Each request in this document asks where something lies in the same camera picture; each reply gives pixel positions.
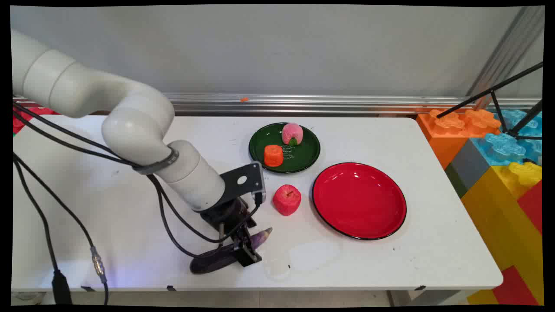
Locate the dark green round plate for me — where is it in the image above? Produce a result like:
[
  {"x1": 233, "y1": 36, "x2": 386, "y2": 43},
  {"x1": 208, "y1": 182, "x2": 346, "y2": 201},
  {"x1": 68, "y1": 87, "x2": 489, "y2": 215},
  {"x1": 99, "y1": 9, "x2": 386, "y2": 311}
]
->
[{"x1": 248, "y1": 122, "x2": 321, "y2": 174}]

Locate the slanted aluminium post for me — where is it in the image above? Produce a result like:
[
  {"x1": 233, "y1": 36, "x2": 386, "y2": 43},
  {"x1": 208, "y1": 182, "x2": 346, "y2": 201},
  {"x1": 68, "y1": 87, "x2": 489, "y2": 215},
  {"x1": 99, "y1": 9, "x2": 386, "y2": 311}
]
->
[{"x1": 466, "y1": 6, "x2": 545, "y2": 109}]

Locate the black cable with thick plug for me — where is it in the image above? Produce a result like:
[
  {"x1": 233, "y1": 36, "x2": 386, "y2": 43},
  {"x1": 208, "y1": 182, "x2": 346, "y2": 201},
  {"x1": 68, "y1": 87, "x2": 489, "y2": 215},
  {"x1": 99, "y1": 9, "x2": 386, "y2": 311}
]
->
[{"x1": 12, "y1": 159, "x2": 72, "y2": 306}]

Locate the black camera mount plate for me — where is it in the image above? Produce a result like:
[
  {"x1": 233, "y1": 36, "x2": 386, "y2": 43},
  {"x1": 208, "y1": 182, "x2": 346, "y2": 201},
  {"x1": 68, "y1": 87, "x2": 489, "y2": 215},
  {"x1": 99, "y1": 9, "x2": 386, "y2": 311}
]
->
[{"x1": 219, "y1": 162, "x2": 267, "y2": 207}]

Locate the grey giant building block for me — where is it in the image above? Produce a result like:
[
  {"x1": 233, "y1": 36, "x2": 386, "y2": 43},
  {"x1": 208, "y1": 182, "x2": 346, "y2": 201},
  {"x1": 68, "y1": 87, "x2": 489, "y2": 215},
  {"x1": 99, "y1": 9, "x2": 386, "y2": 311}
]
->
[{"x1": 450, "y1": 139, "x2": 491, "y2": 192}]

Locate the purple toy eggplant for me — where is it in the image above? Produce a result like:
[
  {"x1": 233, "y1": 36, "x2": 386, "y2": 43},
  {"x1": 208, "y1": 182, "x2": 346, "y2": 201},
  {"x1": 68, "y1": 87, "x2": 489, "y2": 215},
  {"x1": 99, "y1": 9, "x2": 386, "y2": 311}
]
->
[{"x1": 189, "y1": 227, "x2": 273, "y2": 275}]

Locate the pink toy peach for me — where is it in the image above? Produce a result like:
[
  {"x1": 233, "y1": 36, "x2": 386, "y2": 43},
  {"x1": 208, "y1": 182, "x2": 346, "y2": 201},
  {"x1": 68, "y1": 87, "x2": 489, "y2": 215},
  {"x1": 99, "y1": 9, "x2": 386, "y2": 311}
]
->
[{"x1": 281, "y1": 123, "x2": 304, "y2": 146}]

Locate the black tripod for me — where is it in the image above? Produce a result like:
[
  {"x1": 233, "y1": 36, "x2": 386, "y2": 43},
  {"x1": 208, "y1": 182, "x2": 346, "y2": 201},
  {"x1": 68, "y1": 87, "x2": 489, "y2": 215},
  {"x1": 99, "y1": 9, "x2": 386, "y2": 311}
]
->
[{"x1": 436, "y1": 62, "x2": 544, "y2": 141}]

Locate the orange toy mandarin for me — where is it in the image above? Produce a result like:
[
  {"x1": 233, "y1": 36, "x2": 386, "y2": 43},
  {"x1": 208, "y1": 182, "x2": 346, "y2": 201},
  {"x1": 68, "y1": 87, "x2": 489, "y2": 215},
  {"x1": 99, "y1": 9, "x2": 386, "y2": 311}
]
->
[{"x1": 264, "y1": 145, "x2": 284, "y2": 168}]

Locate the black cable with metal connector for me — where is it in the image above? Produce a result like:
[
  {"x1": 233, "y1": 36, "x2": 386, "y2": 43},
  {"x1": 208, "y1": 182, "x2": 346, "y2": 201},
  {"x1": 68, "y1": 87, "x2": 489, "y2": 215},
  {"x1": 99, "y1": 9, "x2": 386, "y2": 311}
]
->
[{"x1": 12, "y1": 153, "x2": 109, "y2": 306}]

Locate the red giant building block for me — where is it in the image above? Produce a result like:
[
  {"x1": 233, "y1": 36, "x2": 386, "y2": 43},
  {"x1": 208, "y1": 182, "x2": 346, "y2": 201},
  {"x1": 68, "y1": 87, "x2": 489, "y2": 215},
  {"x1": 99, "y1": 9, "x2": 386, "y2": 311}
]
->
[
  {"x1": 492, "y1": 266, "x2": 539, "y2": 306},
  {"x1": 12, "y1": 106, "x2": 60, "y2": 136},
  {"x1": 516, "y1": 180, "x2": 544, "y2": 235}
]

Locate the red toy apple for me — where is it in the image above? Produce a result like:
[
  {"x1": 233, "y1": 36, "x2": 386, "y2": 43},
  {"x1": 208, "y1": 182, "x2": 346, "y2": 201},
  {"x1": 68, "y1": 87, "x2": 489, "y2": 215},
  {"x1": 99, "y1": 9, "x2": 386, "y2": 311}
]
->
[{"x1": 272, "y1": 184, "x2": 302, "y2": 216}]

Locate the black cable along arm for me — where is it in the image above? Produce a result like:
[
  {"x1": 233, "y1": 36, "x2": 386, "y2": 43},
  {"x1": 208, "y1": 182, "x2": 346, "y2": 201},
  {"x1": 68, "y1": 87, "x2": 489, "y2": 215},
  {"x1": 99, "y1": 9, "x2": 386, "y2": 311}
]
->
[{"x1": 12, "y1": 101, "x2": 141, "y2": 168}]

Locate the orange giant building block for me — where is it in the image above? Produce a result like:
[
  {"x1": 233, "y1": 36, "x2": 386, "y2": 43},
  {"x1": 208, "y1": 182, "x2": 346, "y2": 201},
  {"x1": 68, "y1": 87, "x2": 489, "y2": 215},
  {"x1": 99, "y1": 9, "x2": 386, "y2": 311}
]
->
[{"x1": 416, "y1": 108, "x2": 502, "y2": 170}]

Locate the red round plate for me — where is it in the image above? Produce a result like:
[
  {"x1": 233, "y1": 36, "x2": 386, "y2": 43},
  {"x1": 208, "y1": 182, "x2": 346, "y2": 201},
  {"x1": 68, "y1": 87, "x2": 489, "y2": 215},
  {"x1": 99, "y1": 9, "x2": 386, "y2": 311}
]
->
[{"x1": 312, "y1": 162, "x2": 408, "y2": 241}]

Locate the grey strap band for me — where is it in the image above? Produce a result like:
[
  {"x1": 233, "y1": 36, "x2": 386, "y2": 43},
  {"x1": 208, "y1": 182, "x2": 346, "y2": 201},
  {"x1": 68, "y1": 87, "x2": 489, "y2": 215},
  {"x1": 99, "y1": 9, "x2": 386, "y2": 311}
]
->
[{"x1": 133, "y1": 147, "x2": 180, "y2": 176}]

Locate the horizontal aluminium rail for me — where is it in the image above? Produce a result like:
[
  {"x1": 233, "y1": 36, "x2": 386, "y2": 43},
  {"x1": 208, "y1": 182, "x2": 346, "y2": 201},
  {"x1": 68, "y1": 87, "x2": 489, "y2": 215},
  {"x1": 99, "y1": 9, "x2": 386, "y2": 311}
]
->
[{"x1": 12, "y1": 93, "x2": 542, "y2": 117}]

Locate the blue giant building block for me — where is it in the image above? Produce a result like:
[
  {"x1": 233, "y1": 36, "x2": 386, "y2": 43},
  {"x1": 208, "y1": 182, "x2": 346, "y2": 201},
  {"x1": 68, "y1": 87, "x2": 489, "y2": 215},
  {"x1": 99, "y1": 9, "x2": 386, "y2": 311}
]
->
[{"x1": 470, "y1": 109, "x2": 543, "y2": 167}]

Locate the black camera cable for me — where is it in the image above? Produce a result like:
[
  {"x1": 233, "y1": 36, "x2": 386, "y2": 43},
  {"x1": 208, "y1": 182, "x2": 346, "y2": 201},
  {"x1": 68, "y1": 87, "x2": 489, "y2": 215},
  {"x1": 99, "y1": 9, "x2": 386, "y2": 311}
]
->
[{"x1": 147, "y1": 174, "x2": 264, "y2": 259}]

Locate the yellow giant building block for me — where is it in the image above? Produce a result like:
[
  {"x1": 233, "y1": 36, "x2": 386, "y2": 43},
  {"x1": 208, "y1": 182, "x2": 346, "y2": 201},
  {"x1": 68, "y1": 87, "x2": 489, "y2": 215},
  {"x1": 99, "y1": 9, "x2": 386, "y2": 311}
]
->
[{"x1": 461, "y1": 162, "x2": 544, "y2": 306}]

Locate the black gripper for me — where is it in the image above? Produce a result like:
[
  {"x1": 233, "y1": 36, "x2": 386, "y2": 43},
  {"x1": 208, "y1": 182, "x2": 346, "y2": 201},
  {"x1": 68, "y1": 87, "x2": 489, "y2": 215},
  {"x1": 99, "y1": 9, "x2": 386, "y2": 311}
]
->
[{"x1": 200, "y1": 196, "x2": 263, "y2": 267}]

